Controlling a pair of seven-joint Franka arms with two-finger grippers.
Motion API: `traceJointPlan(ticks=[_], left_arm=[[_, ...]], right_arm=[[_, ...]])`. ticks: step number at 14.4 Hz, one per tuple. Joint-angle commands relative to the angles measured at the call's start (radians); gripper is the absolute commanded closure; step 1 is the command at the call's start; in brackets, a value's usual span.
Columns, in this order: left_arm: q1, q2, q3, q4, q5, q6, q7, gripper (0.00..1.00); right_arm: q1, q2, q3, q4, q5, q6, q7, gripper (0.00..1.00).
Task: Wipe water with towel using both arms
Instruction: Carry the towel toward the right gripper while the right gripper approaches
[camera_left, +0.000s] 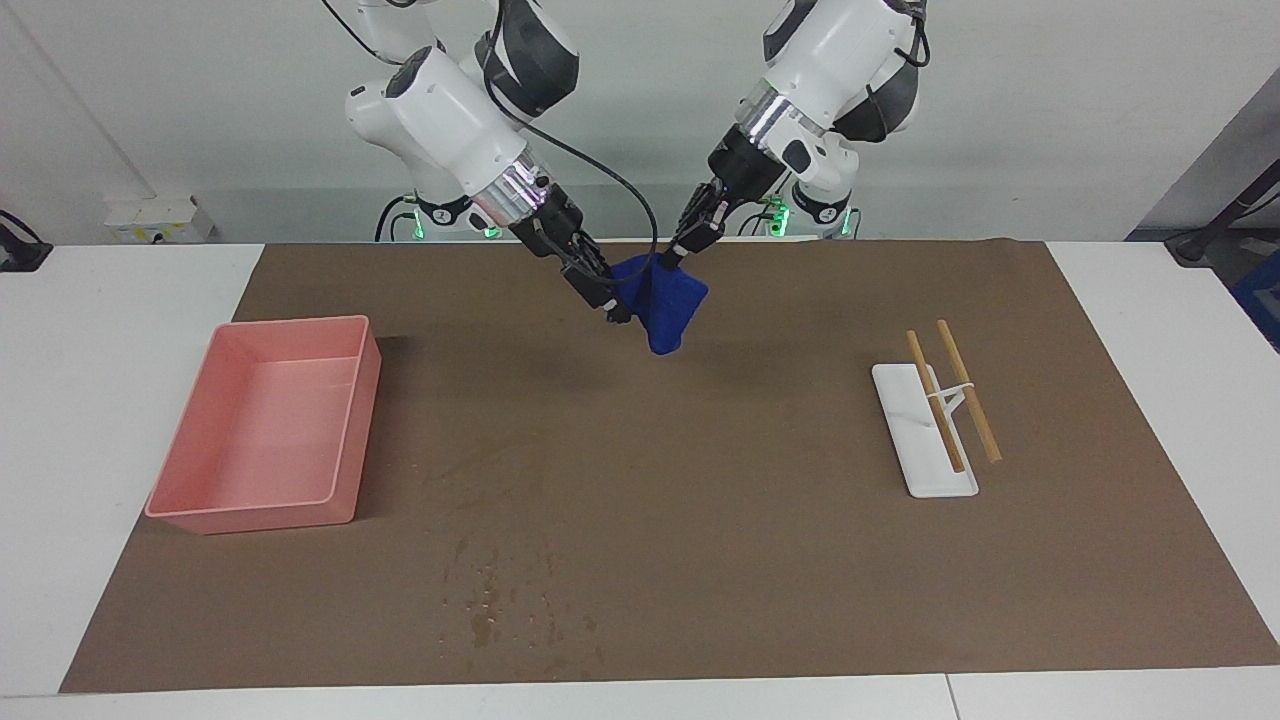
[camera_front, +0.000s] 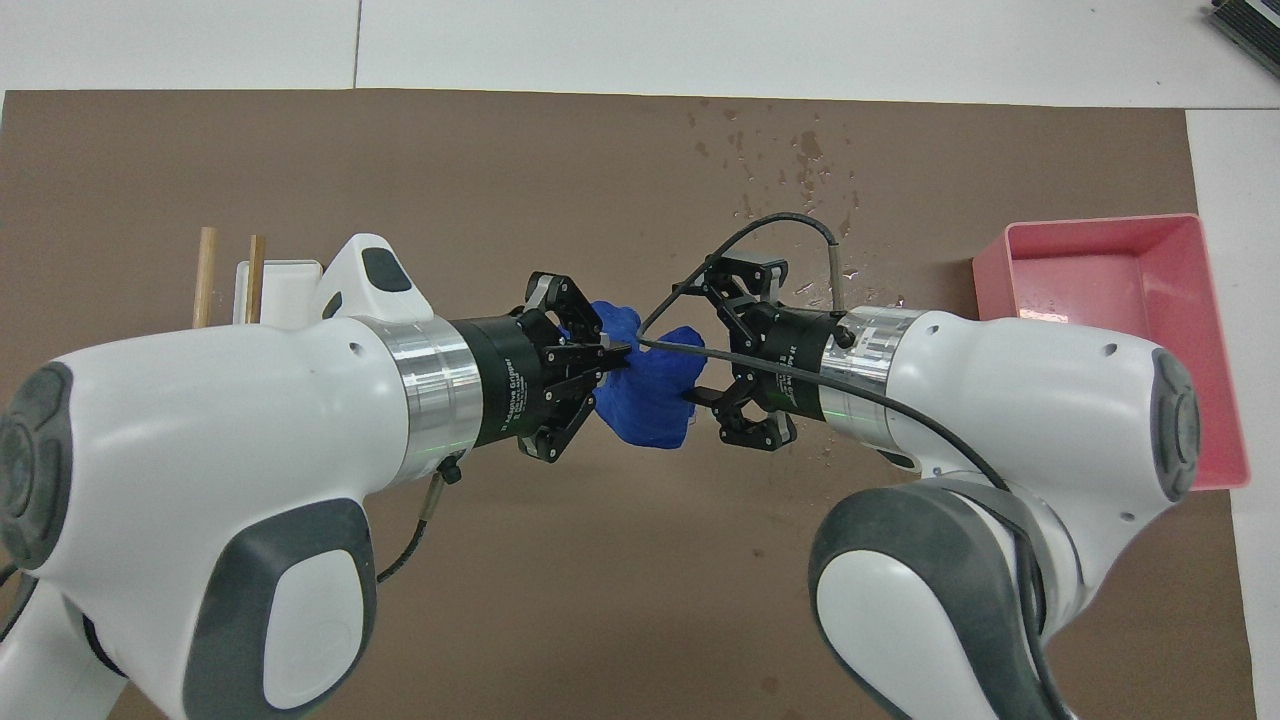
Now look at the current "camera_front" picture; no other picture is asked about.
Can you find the wooden rack rod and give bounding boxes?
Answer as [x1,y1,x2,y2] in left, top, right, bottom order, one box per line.
[193,227,218,331]
[246,235,267,326]

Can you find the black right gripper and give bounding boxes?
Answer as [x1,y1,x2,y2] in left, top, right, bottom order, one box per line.
[683,258,846,446]

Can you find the white rack with wooden bars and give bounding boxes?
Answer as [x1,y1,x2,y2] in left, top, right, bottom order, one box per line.
[235,260,324,326]

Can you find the pink plastic bin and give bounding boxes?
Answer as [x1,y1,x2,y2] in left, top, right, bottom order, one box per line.
[973,213,1251,491]

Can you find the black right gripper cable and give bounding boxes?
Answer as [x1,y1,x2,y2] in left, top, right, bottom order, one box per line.
[636,212,1076,720]

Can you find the brown table mat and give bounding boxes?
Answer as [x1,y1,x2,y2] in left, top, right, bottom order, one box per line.
[0,88,1259,720]

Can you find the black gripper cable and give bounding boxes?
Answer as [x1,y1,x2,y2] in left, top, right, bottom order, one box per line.
[636,212,1076,720]
[375,455,466,586]

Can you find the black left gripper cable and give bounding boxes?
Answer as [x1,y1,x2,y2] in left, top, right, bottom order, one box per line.
[375,455,466,586]

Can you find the blue towel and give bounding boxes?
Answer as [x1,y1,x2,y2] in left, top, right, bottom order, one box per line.
[570,298,706,449]

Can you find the grey striped device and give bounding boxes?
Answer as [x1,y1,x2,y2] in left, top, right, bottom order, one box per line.
[1205,0,1280,51]

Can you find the water puddle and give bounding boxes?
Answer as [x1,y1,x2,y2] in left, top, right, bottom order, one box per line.
[795,262,909,311]

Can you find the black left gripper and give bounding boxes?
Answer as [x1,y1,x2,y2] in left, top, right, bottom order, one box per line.
[455,270,631,463]

